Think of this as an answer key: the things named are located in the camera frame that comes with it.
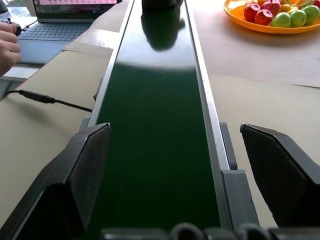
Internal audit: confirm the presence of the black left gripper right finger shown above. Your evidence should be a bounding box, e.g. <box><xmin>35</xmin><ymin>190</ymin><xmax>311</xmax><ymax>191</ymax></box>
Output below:
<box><xmin>239</xmin><ymin>123</ymin><xmax>320</xmax><ymax>229</ymax></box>

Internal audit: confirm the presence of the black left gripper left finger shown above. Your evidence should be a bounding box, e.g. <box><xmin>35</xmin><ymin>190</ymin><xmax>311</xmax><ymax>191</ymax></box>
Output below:
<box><xmin>0</xmin><ymin>122</ymin><xmax>111</xmax><ymax>240</ymax></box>

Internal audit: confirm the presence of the small black device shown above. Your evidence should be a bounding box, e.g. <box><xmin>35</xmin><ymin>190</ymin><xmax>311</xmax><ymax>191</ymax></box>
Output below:
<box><xmin>6</xmin><ymin>17</ymin><xmax>24</xmax><ymax>36</ymax></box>

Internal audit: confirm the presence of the person's bare hand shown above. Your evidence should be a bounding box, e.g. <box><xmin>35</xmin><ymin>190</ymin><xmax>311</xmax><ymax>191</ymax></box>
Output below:
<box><xmin>0</xmin><ymin>21</ymin><xmax>22</xmax><ymax>77</ymax></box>

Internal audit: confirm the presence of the green conveyor belt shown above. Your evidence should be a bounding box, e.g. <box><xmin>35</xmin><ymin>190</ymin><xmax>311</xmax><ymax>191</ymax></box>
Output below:
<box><xmin>84</xmin><ymin>0</ymin><xmax>222</xmax><ymax>240</ymax></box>

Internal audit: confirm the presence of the brown cardboard sheet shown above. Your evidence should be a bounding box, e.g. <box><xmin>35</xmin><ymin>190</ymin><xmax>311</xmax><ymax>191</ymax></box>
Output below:
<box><xmin>61</xmin><ymin>28</ymin><xmax>121</xmax><ymax>60</ymax></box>

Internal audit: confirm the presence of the blue-grey laptop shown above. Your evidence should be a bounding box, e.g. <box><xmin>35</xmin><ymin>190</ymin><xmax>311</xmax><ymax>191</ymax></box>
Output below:
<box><xmin>17</xmin><ymin>0</ymin><xmax>123</xmax><ymax>66</ymax></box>

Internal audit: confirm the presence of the orange fruit plate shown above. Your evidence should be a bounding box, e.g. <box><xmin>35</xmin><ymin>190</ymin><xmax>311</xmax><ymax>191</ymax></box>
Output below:
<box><xmin>223</xmin><ymin>0</ymin><xmax>320</xmax><ymax>35</ymax></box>

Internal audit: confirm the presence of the green apple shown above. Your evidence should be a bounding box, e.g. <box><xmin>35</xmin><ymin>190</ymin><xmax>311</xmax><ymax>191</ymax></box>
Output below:
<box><xmin>301</xmin><ymin>4</ymin><xmax>320</xmax><ymax>26</ymax></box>
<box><xmin>289</xmin><ymin>9</ymin><xmax>308</xmax><ymax>28</ymax></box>
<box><xmin>270</xmin><ymin>11</ymin><xmax>292</xmax><ymax>29</ymax></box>

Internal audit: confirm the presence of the red apple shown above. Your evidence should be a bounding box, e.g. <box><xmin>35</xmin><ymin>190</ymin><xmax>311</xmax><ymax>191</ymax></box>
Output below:
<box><xmin>260</xmin><ymin>0</ymin><xmax>282</xmax><ymax>11</ymax></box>
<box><xmin>254</xmin><ymin>8</ymin><xmax>275</xmax><ymax>26</ymax></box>
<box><xmin>243</xmin><ymin>2</ymin><xmax>261</xmax><ymax>22</ymax></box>

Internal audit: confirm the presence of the black shoe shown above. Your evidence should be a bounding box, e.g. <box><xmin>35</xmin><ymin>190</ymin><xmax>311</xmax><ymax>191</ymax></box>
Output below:
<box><xmin>141</xmin><ymin>0</ymin><xmax>185</xmax><ymax>8</ymax></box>

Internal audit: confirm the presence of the grey conveyor bracket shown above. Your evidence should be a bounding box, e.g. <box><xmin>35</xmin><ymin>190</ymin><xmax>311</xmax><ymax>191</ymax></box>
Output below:
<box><xmin>219</xmin><ymin>121</ymin><xmax>238</xmax><ymax>171</ymax></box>
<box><xmin>220</xmin><ymin>169</ymin><xmax>261</xmax><ymax>240</ymax></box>
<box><xmin>78</xmin><ymin>115</ymin><xmax>91</xmax><ymax>131</ymax></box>

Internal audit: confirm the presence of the black cable with plug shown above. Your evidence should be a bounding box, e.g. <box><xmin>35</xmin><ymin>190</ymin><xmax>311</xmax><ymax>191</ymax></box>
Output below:
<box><xmin>3</xmin><ymin>89</ymin><xmax>94</xmax><ymax>113</ymax></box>

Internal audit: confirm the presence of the dark conveyor bracket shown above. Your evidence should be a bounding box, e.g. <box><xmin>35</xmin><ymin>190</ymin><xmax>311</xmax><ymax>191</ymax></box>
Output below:
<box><xmin>93</xmin><ymin>77</ymin><xmax>104</xmax><ymax>101</ymax></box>

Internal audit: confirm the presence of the silver conveyor side rail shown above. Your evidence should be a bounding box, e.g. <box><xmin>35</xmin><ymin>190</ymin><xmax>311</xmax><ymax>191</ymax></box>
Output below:
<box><xmin>184</xmin><ymin>0</ymin><xmax>232</xmax><ymax>228</ymax></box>
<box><xmin>86</xmin><ymin>0</ymin><xmax>136</xmax><ymax>128</ymax></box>

